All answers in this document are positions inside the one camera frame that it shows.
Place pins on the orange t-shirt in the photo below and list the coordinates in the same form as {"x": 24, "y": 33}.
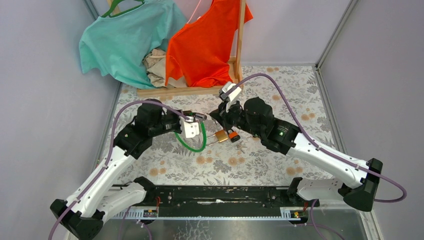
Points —
{"x": 200, "y": 51}

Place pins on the silver keys bunch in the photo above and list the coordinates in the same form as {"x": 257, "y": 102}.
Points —
{"x": 241, "y": 147}

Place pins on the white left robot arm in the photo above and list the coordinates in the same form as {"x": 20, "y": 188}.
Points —
{"x": 85, "y": 211}

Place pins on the green clothes hanger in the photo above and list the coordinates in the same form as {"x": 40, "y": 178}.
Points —
{"x": 116, "y": 8}

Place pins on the teal t-shirt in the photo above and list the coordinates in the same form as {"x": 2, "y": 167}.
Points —
{"x": 116, "y": 46}

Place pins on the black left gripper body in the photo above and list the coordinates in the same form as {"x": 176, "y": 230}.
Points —
{"x": 170, "y": 123}

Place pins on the pink clothes hanger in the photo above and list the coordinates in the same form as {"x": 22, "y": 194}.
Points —
{"x": 194, "y": 12}

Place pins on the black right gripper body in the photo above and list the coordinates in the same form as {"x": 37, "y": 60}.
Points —
{"x": 235, "y": 117}

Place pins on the orange black padlock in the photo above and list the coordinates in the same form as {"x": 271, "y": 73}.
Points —
{"x": 233, "y": 136}

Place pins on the wooden clothes rack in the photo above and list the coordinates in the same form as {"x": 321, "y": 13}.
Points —
{"x": 234, "y": 62}

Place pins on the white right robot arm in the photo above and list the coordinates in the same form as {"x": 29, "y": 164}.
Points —
{"x": 349, "y": 184}

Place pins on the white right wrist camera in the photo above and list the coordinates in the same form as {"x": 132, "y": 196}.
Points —
{"x": 229, "y": 94}

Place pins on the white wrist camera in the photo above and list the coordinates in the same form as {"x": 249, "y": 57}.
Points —
{"x": 189, "y": 129}
{"x": 229, "y": 94}

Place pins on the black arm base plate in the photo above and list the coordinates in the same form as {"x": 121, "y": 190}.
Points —
{"x": 190, "y": 196}

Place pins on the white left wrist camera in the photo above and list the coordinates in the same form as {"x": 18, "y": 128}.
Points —
{"x": 189, "y": 129}

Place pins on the green cable lock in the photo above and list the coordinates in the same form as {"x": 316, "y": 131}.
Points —
{"x": 198, "y": 143}

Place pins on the slotted metal cable rail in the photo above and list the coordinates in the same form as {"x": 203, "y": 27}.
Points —
{"x": 213, "y": 213}

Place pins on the brass padlock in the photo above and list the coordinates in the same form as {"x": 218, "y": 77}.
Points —
{"x": 218, "y": 137}

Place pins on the beige crumpled cloth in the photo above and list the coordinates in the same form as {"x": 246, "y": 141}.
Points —
{"x": 155, "y": 64}

